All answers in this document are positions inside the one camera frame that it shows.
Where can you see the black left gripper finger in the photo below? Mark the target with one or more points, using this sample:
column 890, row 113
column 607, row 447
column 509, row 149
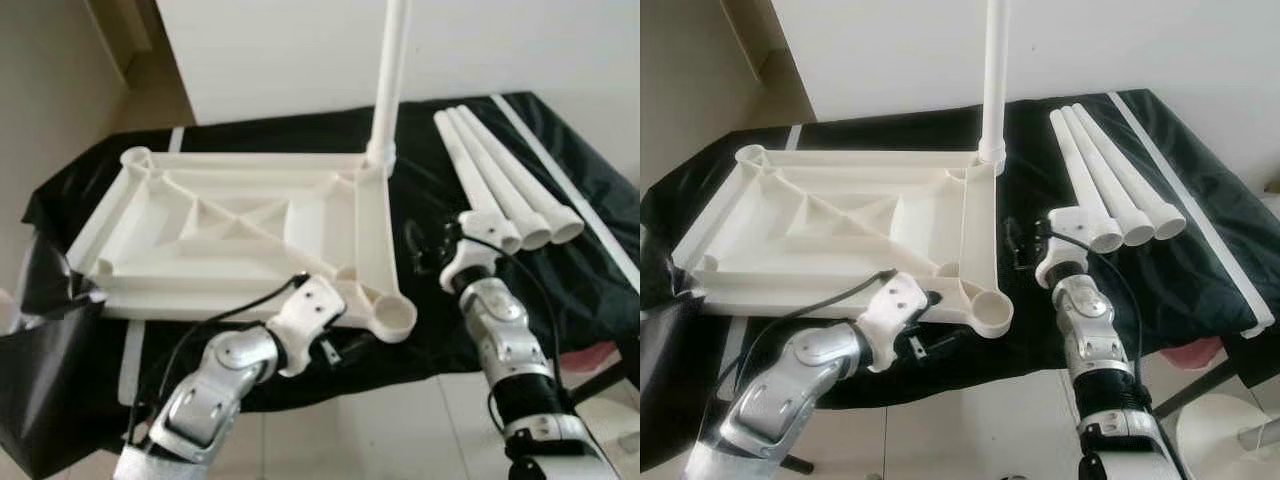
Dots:
column 934, row 298

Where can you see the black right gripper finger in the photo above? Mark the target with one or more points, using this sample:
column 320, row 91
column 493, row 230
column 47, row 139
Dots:
column 1016, row 243
column 416, row 245

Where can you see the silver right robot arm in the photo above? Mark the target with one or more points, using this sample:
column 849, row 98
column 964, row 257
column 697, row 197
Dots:
column 1100, row 340
column 510, row 350

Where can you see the grey tape strip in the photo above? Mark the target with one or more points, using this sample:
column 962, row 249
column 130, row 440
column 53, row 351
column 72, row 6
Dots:
column 560, row 175
column 1190, row 200
column 736, row 355
column 131, row 360

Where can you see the white standing fan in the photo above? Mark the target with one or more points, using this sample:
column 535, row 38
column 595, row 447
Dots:
column 1220, row 440
column 615, row 430

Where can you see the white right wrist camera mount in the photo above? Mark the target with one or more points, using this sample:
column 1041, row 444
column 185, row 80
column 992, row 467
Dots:
column 1068, row 245
column 470, row 255

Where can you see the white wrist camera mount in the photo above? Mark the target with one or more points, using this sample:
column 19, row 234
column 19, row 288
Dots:
column 470, row 255
column 1068, row 245
column 895, row 315
column 310, row 315

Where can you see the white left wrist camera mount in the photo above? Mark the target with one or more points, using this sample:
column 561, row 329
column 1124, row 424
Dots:
column 895, row 315
column 310, row 315

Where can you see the black metal table frame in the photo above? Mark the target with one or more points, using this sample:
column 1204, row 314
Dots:
column 1190, row 388

